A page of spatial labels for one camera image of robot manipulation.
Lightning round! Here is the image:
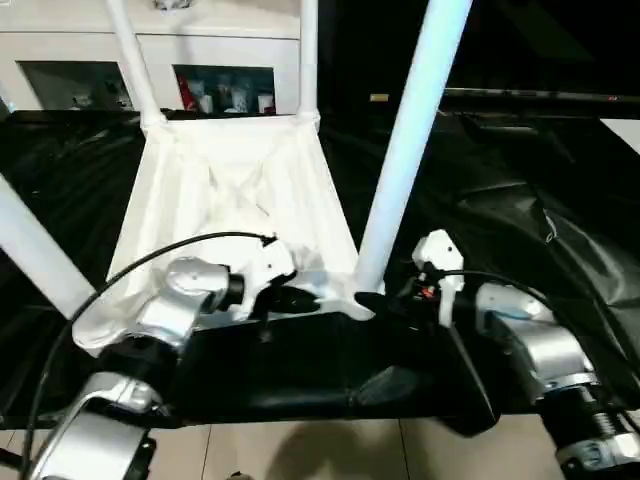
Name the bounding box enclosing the white plastic table top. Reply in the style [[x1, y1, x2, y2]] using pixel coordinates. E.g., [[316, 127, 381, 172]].
[[72, 112, 389, 359]]

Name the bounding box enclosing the black mat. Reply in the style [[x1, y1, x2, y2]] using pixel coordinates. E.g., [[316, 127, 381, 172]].
[[0, 107, 640, 436]]

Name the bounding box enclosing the white flat board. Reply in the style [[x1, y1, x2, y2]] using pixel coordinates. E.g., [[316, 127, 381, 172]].
[[599, 118, 640, 151]]

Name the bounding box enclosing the white cabinet with glass doors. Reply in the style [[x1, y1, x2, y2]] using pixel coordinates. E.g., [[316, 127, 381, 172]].
[[0, 0, 304, 114]]

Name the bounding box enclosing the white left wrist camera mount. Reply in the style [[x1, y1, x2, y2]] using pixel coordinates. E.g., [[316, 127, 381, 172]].
[[234, 238, 299, 324]]

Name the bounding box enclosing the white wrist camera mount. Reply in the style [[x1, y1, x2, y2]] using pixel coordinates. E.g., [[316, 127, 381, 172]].
[[412, 228, 466, 329], [234, 238, 299, 324]]

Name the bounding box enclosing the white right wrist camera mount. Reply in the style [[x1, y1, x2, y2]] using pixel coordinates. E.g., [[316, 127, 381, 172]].
[[412, 228, 466, 329]]

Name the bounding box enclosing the black metal rail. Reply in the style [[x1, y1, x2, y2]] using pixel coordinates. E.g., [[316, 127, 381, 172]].
[[444, 87, 640, 104]]

